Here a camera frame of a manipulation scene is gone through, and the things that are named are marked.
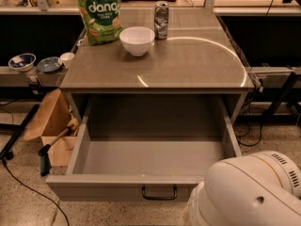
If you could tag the brown cardboard box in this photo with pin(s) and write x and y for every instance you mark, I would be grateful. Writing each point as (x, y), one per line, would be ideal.
(50, 120)

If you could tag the grey drawer cabinet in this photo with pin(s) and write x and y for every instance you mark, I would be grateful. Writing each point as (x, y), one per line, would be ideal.
(196, 57)

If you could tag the green dang chips bag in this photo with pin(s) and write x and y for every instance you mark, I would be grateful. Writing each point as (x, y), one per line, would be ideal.
(101, 20)

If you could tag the grey top drawer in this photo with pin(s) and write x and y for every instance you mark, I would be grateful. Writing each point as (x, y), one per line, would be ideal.
(129, 141)

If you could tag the crushed silver can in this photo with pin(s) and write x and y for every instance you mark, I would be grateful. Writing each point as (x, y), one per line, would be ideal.
(161, 12)

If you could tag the small white cup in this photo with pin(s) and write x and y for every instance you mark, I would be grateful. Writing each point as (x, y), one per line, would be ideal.
(66, 59)

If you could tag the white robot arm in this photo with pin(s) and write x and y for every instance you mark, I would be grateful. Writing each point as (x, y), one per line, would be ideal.
(260, 189)

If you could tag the black handled tool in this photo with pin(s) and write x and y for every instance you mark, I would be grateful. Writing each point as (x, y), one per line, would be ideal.
(45, 164)

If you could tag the blue plate bowl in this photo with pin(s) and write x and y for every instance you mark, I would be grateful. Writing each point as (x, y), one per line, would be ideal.
(50, 64)

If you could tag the black drawer handle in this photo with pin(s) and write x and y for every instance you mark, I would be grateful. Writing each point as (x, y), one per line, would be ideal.
(159, 194)

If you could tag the black pole on floor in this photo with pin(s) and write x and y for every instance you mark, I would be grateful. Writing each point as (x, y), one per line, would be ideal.
(16, 130)

